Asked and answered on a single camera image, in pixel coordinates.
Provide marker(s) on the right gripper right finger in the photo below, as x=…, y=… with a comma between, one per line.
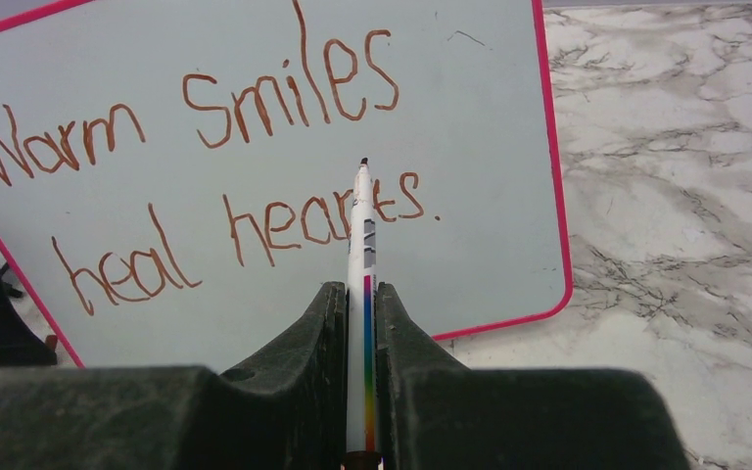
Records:
x=441, y=414

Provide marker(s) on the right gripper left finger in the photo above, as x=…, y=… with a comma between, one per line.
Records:
x=280, y=408

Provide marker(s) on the white rainbow marker pen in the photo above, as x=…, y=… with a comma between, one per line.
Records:
x=362, y=447

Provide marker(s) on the pink framed whiteboard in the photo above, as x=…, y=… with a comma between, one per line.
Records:
x=176, y=176

